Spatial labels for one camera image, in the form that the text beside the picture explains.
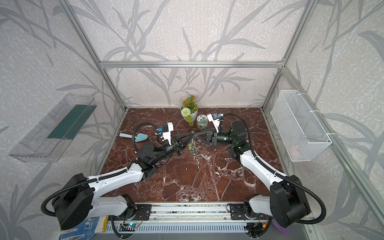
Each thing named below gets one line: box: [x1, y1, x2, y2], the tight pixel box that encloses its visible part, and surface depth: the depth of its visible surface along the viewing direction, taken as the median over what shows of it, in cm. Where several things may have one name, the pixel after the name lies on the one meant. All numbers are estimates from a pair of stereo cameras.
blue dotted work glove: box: [58, 216, 100, 240], surface depth 69 cm
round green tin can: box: [196, 114, 209, 131], surface depth 105 cm
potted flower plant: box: [180, 95, 199, 127], surface depth 104 cm
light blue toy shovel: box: [119, 133, 148, 143], surface depth 105 cm
